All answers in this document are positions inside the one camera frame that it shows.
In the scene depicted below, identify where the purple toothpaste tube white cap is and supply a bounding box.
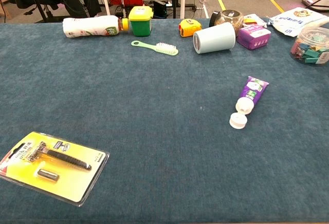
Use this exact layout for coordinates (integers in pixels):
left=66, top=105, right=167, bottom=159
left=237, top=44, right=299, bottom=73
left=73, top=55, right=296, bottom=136
left=229, top=76, right=269, bottom=130

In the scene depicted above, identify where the green container yellow lid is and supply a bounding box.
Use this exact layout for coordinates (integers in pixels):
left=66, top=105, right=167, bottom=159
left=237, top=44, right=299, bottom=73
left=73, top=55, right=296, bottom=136
left=128, top=6, right=154, bottom=38

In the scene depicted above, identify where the dark round glass jar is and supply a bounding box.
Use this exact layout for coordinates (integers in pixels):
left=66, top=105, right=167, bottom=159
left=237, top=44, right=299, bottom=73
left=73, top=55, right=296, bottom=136
left=209, top=9, right=244, bottom=29

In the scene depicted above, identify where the blue table cloth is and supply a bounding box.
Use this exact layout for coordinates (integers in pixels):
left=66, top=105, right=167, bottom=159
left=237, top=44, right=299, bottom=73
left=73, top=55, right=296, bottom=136
left=0, top=17, right=329, bottom=223

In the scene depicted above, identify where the light green brush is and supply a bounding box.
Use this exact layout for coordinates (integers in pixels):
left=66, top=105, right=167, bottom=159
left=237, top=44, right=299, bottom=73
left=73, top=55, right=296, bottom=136
left=131, top=40, right=179, bottom=57

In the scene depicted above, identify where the yellow tape measure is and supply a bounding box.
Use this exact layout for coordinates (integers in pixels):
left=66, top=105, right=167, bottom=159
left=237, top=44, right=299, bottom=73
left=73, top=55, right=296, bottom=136
left=178, top=18, right=203, bottom=38

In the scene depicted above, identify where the light blue cup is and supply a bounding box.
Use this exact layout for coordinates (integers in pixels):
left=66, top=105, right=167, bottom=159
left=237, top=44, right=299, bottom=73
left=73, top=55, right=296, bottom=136
left=192, top=22, right=236, bottom=54

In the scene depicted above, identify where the black box device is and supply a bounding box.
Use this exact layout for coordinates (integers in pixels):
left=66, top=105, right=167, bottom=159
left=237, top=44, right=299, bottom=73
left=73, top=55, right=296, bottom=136
left=153, top=0, right=168, bottom=19

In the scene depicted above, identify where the white drink bottle yellow cap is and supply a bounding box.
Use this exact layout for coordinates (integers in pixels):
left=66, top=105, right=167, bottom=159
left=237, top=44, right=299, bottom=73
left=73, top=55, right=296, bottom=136
left=62, top=15, right=130, bottom=39

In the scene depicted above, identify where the purple tissue pack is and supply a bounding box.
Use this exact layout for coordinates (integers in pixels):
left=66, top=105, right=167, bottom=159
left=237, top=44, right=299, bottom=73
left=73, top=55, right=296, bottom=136
left=236, top=24, right=272, bottom=51

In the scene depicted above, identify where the white snack packet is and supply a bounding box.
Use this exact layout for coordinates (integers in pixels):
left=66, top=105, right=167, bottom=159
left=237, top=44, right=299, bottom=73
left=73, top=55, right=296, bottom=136
left=243, top=13, right=268, bottom=28

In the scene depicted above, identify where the yellow razor blister pack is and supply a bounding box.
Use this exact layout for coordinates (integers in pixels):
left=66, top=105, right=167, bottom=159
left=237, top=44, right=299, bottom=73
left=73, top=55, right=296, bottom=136
left=0, top=130, right=111, bottom=208

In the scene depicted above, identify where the black office chair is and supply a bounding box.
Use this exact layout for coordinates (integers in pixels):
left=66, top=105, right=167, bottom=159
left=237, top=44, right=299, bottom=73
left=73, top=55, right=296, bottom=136
left=15, top=0, right=65, bottom=24

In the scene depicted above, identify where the white bag blue print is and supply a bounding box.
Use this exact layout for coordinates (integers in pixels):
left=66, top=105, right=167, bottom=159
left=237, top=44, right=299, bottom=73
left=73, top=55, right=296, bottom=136
left=267, top=7, right=327, bottom=38

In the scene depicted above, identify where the clear jar of binder clips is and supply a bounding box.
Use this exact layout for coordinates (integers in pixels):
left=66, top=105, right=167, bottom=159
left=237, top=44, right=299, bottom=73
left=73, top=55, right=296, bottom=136
left=290, top=26, right=329, bottom=67

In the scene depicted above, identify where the black slanted stand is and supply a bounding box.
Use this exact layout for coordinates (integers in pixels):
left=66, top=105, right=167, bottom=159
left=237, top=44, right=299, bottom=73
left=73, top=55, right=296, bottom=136
left=24, top=0, right=50, bottom=23

